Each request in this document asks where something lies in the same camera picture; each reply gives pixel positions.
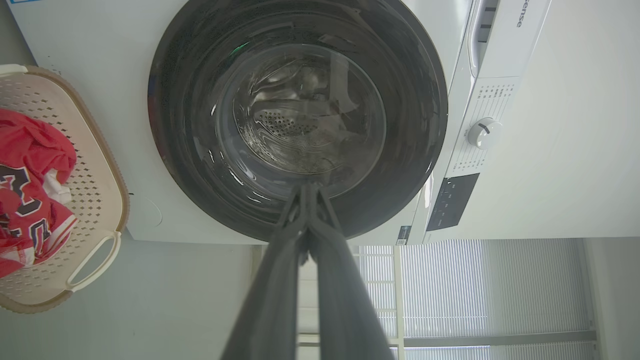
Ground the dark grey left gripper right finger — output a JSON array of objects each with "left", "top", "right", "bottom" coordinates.
[{"left": 307, "top": 183, "right": 396, "bottom": 360}]

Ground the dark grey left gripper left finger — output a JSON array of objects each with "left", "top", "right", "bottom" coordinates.
[{"left": 220, "top": 183, "right": 310, "bottom": 360}]

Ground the round dark washing machine door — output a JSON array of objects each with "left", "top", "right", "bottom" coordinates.
[{"left": 147, "top": 0, "right": 449, "bottom": 242}]

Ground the white washing machine body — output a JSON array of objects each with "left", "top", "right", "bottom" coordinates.
[{"left": 7, "top": 0, "right": 553, "bottom": 246}]

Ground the black display control panel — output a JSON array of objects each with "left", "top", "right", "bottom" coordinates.
[{"left": 426, "top": 173, "right": 480, "bottom": 232}]

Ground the steel perforated washer drum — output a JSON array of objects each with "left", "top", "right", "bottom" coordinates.
[{"left": 231, "top": 49, "right": 387, "bottom": 177}]

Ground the cream perforated laundry basket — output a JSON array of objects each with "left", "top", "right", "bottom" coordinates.
[{"left": 0, "top": 64, "right": 131, "bottom": 315}]

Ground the white round control knob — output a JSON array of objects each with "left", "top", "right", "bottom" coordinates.
[{"left": 467, "top": 117, "right": 503, "bottom": 150}]

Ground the red basketball jersey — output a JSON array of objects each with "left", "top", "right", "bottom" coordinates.
[{"left": 0, "top": 108, "right": 79, "bottom": 278}]

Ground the white detergent drawer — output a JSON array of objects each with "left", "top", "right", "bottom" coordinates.
[{"left": 467, "top": 0, "right": 502, "bottom": 79}]

